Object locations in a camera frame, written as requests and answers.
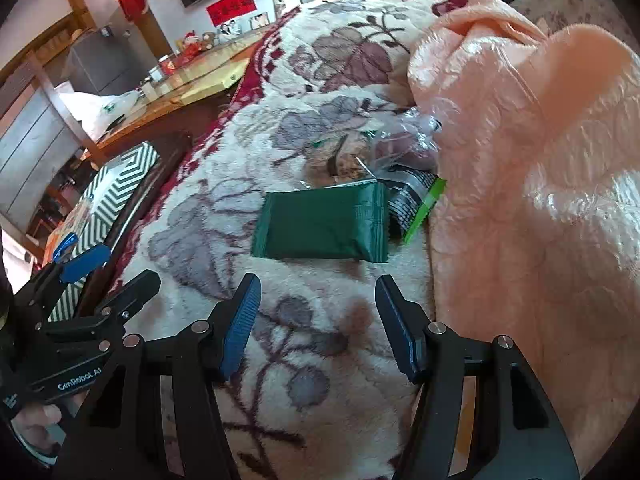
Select dark green snack pack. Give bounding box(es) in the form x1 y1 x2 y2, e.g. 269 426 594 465
250 181 390 263

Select black green snack packet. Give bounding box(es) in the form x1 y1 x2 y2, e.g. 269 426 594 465
376 165 446 244

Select green striped white box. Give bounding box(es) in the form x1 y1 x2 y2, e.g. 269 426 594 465
41 142 162 323

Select clear plastic bag dark snacks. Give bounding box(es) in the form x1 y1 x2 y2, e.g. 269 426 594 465
368 107 442 174

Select green edged clear biscuit pack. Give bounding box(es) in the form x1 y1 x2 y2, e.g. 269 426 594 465
304 131 373 188

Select person's left hand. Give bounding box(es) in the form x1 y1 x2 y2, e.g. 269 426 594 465
11 403 62 457

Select floral fleece blanket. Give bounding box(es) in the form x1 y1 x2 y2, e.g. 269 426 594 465
119 0 465 479

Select peach quilted blanket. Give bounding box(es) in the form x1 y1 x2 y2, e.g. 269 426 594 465
408 0 639 474

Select wooden glass-top cabinet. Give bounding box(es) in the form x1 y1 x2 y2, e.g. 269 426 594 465
98 25 272 158

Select white plastic bag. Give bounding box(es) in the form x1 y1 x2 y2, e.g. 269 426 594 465
55 81 139 142

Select red santa figurine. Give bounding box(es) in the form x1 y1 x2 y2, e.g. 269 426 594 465
180 30 201 63

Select grey refrigerator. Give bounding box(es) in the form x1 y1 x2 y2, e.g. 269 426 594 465
62 27 156 96

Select framed photo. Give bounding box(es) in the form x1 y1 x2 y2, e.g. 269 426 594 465
271 0 305 19

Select red banner on wall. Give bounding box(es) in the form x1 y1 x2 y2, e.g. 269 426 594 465
206 0 257 26

